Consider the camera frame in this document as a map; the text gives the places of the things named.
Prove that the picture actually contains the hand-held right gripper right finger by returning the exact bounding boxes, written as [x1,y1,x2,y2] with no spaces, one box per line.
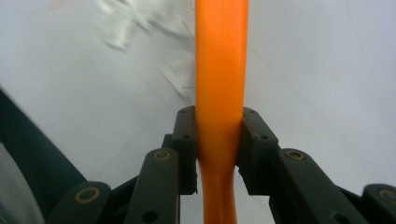
[236,106,280,197]

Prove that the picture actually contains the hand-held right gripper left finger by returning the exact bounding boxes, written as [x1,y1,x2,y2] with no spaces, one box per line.
[171,105,199,196]

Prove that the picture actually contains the orange hand brush grey bristles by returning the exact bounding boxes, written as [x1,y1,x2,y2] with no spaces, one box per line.
[162,0,250,224]

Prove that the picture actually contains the scattered crumpled white tissues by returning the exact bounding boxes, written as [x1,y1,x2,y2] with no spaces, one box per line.
[92,0,194,53]

